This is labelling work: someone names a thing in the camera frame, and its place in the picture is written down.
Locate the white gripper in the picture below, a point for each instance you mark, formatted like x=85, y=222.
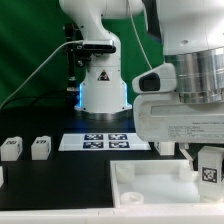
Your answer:
x=162, y=118

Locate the white square tabletop part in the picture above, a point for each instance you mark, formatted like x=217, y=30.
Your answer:
x=143, y=183

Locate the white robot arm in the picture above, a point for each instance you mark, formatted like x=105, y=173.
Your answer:
x=180, y=101

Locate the white sheet with tags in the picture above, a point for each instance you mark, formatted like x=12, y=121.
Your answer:
x=102, y=142

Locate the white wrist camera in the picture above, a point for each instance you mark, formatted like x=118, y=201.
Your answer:
x=160, y=79

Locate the white front rail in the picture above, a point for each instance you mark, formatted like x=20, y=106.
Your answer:
x=158, y=214

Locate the camera on black stand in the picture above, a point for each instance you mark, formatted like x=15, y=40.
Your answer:
x=70, y=50

